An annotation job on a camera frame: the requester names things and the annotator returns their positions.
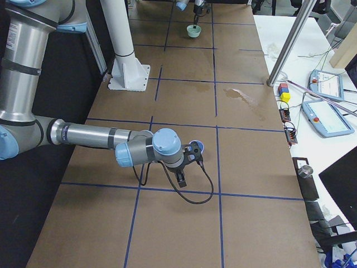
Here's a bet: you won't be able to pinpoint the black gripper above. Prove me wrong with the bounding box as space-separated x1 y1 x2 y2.
166 159 187 188
193 0 209 28

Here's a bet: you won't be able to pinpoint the green bowl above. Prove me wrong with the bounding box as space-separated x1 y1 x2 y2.
186 25 202 38

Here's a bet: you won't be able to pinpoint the blue plastic cup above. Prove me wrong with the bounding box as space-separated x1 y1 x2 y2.
189 140 204 153

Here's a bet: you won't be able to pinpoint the red blue yellow blocks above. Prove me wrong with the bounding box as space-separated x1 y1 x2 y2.
278 83 291 103

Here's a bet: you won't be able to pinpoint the orange black circuit board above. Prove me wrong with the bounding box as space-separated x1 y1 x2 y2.
279 108 291 122

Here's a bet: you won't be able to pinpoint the metal cylinder weight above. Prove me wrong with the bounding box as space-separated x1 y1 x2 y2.
298 165 313 179

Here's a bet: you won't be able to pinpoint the grabber reach tool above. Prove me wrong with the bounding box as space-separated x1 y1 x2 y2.
286 79 357 117

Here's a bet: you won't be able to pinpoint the far teach pendant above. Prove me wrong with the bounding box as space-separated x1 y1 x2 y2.
308 70 344 102

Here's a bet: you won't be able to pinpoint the teach pendant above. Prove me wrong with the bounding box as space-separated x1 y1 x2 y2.
308 70 344 102
302 100 355 138

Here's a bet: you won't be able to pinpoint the near teach pendant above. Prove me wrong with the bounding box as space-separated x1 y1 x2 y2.
302 100 355 138

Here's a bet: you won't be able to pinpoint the black computer monitor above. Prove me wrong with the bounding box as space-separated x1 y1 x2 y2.
319 149 356 229

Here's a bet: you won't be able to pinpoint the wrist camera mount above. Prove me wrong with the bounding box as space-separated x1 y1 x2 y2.
184 142 203 165

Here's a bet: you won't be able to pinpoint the aluminium frame post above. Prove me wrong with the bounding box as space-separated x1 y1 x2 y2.
267 0 317 87

